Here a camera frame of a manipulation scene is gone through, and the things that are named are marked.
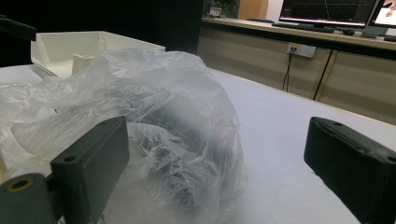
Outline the wooden door panel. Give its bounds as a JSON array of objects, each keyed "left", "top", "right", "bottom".
[{"left": 237, "top": 0, "right": 269, "bottom": 21}]

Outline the wide computer monitor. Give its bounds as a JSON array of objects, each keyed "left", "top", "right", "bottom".
[{"left": 278, "top": 0, "right": 380, "bottom": 29}]

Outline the long wooden counter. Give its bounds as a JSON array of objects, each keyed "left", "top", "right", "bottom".
[{"left": 196, "top": 17, "right": 396, "bottom": 126}]

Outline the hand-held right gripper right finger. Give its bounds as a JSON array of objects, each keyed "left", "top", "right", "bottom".
[{"left": 304, "top": 117, "right": 396, "bottom": 224}]

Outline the white wall outlet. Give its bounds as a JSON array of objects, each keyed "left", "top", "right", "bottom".
[{"left": 287, "top": 42, "right": 318, "bottom": 59}]

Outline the small computer monitor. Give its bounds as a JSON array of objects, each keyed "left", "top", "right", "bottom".
[{"left": 361, "top": 0, "right": 396, "bottom": 39}]

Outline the black keyboard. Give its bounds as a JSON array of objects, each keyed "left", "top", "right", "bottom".
[{"left": 272, "top": 22, "right": 336, "bottom": 35}]

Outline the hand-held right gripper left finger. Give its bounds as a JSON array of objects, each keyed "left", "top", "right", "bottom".
[{"left": 49, "top": 116, "right": 131, "bottom": 224}]

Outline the green potted plant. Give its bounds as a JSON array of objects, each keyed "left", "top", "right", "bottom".
[{"left": 212, "top": 0, "right": 240, "bottom": 17}]

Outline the clear plastic bag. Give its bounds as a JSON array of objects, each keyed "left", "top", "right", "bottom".
[{"left": 0, "top": 48, "right": 248, "bottom": 224}]

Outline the black power cable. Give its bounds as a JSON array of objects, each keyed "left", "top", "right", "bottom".
[{"left": 281, "top": 48, "right": 296, "bottom": 91}]

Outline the white plastic bin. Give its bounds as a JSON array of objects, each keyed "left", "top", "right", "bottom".
[{"left": 30, "top": 30, "right": 166, "bottom": 79}]

